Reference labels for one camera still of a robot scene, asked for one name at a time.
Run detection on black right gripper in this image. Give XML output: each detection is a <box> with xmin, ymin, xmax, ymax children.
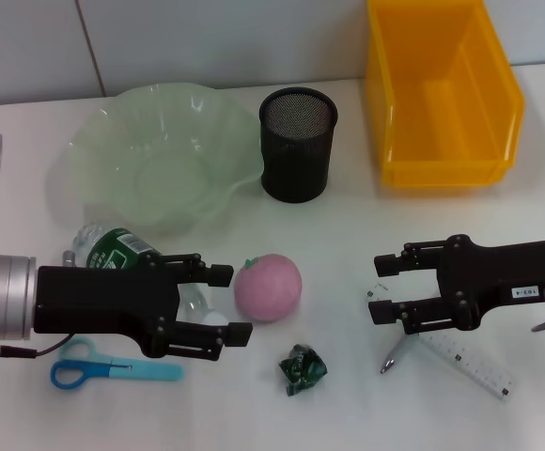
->
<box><xmin>367</xmin><ymin>233</ymin><xmax>545</xmax><ymax>334</ymax></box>

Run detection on silver ballpoint pen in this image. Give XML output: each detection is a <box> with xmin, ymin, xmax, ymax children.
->
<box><xmin>379</xmin><ymin>328</ymin><xmax>419</xmax><ymax>376</ymax></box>

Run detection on pink peach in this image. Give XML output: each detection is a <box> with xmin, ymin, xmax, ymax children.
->
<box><xmin>233</xmin><ymin>253</ymin><xmax>304</xmax><ymax>323</ymax></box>

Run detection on green glass fruit plate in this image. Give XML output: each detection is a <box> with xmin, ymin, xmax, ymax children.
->
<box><xmin>49</xmin><ymin>82</ymin><xmax>267</xmax><ymax>239</ymax></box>

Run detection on clear plastic ruler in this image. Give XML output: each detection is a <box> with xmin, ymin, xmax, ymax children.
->
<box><xmin>364</xmin><ymin>280</ymin><xmax>514</xmax><ymax>400</ymax></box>

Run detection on green plastic wrapper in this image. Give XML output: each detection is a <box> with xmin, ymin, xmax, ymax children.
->
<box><xmin>279</xmin><ymin>343</ymin><xmax>329</xmax><ymax>398</ymax></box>

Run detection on black mesh pen holder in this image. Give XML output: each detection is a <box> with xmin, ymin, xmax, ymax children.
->
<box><xmin>258</xmin><ymin>86</ymin><xmax>339</xmax><ymax>204</ymax></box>

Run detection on green label water bottle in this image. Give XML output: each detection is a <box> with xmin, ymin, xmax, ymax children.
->
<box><xmin>62</xmin><ymin>223</ymin><xmax>229</xmax><ymax>325</ymax></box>

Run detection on blue scissors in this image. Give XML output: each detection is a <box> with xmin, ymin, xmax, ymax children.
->
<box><xmin>50</xmin><ymin>336</ymin><xmax>184</xmax><ymax>391</ymax></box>

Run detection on yellow plastic bin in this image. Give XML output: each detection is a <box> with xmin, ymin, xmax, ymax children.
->
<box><xmin>365</xmin><ymin>0</ymin><xmax>526</xmax><ymax>188</ymax></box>

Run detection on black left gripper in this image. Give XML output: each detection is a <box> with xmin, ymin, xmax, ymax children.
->
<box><xmin>35</xmin><ymin>252</ymin><xmax>254</xmax><ymax>362</ymax></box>

